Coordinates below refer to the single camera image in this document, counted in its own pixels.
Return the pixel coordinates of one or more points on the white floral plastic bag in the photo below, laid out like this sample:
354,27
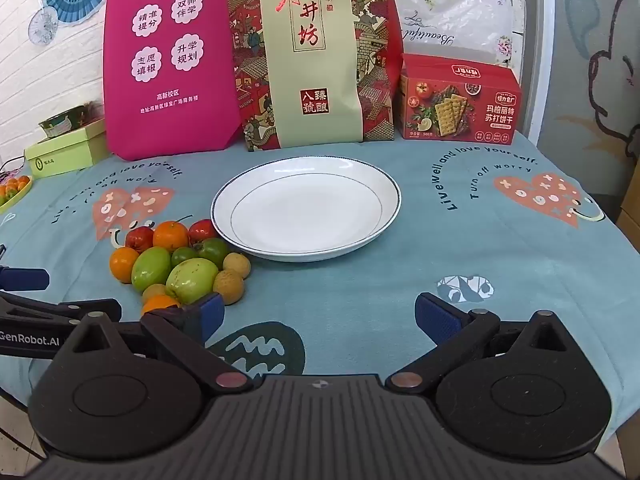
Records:
450,10

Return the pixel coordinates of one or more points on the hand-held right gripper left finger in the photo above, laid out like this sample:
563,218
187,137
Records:
212,312

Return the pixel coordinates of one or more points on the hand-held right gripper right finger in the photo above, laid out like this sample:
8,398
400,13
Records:
435,316

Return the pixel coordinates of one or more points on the red cracker box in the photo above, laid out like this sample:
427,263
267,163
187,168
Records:
457,105

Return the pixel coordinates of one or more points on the white plate with dark rim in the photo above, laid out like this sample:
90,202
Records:
305,205

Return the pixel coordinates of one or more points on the red patterned gift bag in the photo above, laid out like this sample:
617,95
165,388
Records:
310,85

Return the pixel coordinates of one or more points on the brown kiwi fruit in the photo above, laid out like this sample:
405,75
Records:
231,287

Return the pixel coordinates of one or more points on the pink tote bag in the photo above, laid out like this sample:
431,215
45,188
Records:
165,120

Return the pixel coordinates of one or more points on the long green jujube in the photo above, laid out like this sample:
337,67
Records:
151,267

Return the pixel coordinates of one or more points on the light green box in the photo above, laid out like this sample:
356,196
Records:
65,155

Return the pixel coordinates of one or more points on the green tomato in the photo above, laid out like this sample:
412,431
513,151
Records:
216,253
181,256

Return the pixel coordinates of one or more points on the green patterned bowl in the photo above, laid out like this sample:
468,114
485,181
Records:
70,120

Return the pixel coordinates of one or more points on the cartoon wall sticker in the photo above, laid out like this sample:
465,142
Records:
610,60

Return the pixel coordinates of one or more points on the round green jujube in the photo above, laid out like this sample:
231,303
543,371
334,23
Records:
192,278

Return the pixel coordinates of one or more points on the brown longan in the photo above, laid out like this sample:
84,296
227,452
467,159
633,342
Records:
237,265
152,292

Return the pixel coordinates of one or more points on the small round paper fan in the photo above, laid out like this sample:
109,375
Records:
42,27

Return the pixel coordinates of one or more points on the orange tangerine with stem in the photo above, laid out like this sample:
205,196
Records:
170,236

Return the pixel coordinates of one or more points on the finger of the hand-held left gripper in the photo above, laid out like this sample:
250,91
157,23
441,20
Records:
25,279
45,312

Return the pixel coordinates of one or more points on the brown cardboard box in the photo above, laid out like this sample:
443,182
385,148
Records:
632,195

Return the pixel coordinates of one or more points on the green tray of small fruits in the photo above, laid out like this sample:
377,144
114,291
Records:
12,190

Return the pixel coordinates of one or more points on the red wax apple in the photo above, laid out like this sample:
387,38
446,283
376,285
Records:
202,231
139,238

